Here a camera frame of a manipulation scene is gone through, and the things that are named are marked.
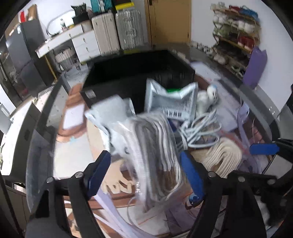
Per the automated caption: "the white cable bundle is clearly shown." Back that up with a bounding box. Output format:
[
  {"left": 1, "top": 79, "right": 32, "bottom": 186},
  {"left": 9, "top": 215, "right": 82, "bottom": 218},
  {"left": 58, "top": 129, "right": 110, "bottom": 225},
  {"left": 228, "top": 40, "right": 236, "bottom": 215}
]
[{"left": 176, "top": 107, "right": 222, "bottom": 150}]

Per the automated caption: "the bagged grey white cable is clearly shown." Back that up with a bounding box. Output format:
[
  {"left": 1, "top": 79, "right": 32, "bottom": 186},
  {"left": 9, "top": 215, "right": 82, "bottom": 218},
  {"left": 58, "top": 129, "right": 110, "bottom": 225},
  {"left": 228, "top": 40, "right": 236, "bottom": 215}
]
[{"left": 110, "top": 112, "right": 186, "bottom": 213}]

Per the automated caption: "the silver foil pouch green label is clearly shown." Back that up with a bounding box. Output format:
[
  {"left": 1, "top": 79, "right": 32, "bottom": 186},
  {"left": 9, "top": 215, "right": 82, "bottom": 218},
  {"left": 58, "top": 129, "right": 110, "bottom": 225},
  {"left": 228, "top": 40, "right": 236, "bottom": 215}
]
[{"left": 144, "top": 79, "right": 198, "bottom": 122}]

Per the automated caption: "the purple bag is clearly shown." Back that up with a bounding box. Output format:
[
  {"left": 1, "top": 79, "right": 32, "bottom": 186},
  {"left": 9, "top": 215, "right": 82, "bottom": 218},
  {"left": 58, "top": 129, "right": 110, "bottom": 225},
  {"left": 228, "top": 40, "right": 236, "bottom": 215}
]
[{"left": 242, "top": 46, "right": 268, "bottom": 89}]

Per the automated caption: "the black divided storage box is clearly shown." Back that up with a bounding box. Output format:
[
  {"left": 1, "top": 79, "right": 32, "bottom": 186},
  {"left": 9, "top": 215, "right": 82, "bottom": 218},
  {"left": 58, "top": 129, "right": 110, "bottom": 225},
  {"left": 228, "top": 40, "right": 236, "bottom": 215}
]
[{"left": 80, "top": 49, "right": 195, "bottom": 113}]

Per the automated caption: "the black refrigerator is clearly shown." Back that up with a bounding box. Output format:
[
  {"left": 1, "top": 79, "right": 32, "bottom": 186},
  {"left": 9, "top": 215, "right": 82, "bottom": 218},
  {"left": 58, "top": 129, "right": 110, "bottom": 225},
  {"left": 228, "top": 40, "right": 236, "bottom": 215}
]
[{"left": 5, "top": 19, "right": 54, "bottom": 97}]

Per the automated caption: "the striped laundry basket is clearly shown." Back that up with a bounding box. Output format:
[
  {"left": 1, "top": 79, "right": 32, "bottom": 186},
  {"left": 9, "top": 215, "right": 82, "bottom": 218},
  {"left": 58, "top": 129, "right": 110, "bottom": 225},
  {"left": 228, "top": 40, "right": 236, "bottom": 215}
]
[{"left": 55, "top": 48, "right": 76, "bottom": 71}]

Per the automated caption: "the wooden shoe rack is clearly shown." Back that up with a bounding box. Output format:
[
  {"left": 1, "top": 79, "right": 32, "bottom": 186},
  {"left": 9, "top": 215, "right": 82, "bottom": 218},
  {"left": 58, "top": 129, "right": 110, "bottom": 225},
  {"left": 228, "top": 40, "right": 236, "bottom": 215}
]
[{"left": 210, "top": 2, "right": 260, "bottom": 79}]

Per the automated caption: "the white drawer desk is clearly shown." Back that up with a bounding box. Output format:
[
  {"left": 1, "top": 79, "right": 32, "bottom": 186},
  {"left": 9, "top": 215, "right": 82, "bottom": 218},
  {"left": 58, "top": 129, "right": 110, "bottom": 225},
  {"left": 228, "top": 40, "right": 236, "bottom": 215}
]
[{"left": 35, "top": 20, "right": 101, "bottom": 62}]

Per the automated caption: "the beige hard suitcase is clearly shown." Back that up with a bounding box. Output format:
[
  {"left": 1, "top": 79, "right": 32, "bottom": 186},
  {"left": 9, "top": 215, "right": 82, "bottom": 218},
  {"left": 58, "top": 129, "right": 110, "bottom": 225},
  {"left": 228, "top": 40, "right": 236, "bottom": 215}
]
[{"left": 91, "top": 12, "right": 120, "bottom": 55}]

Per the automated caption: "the wooden door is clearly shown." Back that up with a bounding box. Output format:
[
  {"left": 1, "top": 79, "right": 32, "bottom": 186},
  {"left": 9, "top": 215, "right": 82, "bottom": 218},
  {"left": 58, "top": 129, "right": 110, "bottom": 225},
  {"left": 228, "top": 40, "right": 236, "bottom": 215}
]
[{"left": 144, "top": 0, "right": 192, "bottom": 45}]

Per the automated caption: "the silver hard suitcase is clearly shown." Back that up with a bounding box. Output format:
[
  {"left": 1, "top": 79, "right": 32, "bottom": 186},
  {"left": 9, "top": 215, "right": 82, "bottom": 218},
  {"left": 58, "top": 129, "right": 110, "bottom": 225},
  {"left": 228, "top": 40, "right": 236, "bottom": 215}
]
[{"left": 115, "top": 9, "right": 144, "bottom": 50}]

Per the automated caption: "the oval mirror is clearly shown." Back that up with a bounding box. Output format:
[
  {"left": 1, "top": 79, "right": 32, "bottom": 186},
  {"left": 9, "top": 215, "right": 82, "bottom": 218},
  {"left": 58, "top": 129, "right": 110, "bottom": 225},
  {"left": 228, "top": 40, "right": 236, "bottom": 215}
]
[{"left": 46, "top": 9, "right": 75, "bottom": 37}]

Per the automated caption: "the teal hard suitcase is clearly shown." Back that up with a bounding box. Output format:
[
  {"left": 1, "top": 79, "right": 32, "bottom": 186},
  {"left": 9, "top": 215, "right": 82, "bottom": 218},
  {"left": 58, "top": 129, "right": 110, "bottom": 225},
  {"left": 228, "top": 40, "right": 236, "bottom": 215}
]
[{"left": 90, "top": 0, "right": 113, "bottom": 13}]

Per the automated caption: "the yellow black box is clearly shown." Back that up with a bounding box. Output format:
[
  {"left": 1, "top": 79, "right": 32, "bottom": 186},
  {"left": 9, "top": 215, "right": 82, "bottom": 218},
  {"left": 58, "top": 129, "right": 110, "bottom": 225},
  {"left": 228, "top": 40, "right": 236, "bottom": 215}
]
[{"left": 113, "top": 0, "right": 135, "bottom": 11}]

